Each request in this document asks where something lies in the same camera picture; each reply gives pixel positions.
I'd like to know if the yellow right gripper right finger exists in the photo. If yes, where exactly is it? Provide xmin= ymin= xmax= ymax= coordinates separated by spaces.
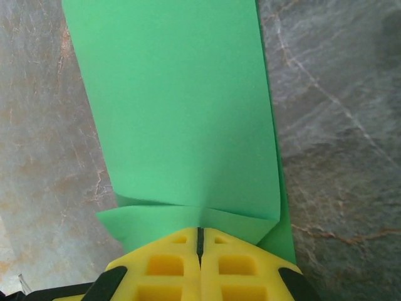
xmin=199 ymin=227 xmax=322 ymax=301

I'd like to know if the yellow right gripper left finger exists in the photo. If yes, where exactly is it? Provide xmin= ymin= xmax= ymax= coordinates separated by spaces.
xmin=84 ymin=227 xmax=201 ymax=301

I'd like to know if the green paper sheet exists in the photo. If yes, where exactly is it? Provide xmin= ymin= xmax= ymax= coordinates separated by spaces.
xmin=61 ymin=0 xmax=297 ymax=266

